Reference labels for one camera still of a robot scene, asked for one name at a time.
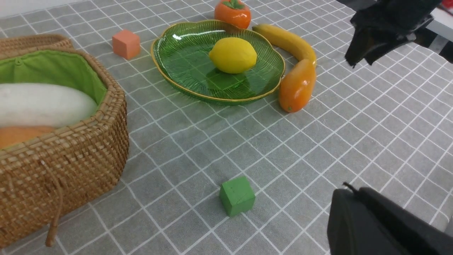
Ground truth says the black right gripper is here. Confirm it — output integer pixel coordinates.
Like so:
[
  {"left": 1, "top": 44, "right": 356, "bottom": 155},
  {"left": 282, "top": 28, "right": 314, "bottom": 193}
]
[{"left": 339, "top": 0, "right": 441, "bottom": 68}]

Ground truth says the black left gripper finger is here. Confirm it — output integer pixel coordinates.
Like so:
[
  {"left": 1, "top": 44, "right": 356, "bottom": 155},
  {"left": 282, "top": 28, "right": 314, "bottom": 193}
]
[{"left": 327, "top": 182, "right": 453, "bottom": 255}]

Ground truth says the yellow banana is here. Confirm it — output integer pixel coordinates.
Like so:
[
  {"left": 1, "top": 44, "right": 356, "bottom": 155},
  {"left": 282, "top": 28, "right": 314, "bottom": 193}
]
[{"left": 251, "top": 24, "right": 317, "bottom": 66}]

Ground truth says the orange mango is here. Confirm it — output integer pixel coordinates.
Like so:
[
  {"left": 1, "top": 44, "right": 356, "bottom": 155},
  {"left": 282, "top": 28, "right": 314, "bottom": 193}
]
[{"left": 279, "top": 59, "right": 317, "bottom": 113}]

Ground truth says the orange persimmon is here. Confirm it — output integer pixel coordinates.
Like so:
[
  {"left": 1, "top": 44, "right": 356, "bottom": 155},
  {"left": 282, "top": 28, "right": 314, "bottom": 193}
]
[{"left": 214, "top": 0, "right": 251, "bottom": 29}]

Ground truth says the yellow lemon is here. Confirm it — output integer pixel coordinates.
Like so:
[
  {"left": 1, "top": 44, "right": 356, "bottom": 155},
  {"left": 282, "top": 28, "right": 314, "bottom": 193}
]
[{"left": 208, "top": 37, "right": 257, "bottom": 74}]

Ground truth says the white radish with leaves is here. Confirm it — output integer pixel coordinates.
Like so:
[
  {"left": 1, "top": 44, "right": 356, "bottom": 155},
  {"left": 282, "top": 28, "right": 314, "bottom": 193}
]
[{"left": 0, "top": 83, "right": 98, "bottom": 128}]

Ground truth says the white side table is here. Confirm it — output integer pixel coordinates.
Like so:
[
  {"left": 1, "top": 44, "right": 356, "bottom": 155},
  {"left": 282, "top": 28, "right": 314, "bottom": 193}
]
[{"left": 416, "top": 7, "right": 453, "bottom": 62}]

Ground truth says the grey checkered tablecloth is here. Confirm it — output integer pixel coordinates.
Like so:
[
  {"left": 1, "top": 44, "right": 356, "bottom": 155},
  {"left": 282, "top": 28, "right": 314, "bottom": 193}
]
[{"left": 1, "top": 0, "right": 452, "bottom": 255}]

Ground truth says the green cube block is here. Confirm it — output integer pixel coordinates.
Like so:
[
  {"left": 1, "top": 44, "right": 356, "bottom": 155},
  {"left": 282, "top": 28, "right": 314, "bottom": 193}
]
[{"left": 219, "top": 176, "right": 256, "bottom": 217}]

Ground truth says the green glass leaf plate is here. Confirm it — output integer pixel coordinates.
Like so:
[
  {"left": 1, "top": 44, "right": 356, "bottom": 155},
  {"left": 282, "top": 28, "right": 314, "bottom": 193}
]
[{"left": 150, "top": 20, "right": 285, "bottom": 105}]

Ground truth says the orange cube block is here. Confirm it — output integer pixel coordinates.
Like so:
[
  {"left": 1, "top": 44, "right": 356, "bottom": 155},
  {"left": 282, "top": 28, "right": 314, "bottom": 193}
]
[{"left": 112, "top": 30, "right": 141, "bottom": 60}]

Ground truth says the woven wicker basket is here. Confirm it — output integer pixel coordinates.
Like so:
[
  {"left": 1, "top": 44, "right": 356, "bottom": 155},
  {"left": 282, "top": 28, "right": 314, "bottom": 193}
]
[{"left": 1, "top": 46, "right": 129, "bottom": 248}]

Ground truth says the woven basket lid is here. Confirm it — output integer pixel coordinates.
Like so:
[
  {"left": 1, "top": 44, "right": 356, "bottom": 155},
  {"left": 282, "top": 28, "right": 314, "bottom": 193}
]
[{"left": 0, "top": 34, "right": 74, "bottom": 53}]

